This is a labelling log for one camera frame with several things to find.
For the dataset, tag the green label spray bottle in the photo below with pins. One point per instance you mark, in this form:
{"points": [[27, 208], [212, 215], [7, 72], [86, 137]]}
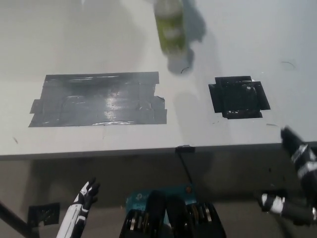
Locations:
{"points": [[171, 34]]}

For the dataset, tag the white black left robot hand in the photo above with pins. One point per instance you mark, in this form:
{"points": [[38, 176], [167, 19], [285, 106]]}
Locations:
{"points": [[74, 215]]}

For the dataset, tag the black metal table leg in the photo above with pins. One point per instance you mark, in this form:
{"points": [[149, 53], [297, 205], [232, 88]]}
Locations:
{"points": [[17, 220]]}

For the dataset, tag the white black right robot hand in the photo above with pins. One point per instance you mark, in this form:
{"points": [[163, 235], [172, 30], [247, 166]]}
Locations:
{"points": [[303, 158]]}

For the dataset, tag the black floor tape patch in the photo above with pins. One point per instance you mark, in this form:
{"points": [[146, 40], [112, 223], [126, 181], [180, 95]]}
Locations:
{"points": [[44, 213]]}

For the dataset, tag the small black tape strip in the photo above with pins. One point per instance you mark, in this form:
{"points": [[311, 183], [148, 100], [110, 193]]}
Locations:
{"points": [[185, 148]]}

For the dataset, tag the grey duct tape patch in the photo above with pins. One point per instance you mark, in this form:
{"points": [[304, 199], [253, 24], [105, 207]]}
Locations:
{"points": [[99, 101]]}

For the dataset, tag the black tape square patch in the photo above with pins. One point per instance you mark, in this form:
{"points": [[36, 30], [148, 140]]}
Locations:
{"points": [[237, 99]]}

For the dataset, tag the black robot torso teal top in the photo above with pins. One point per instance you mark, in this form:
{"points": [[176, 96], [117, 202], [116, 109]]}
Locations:
{"points": [[173, 213]]}

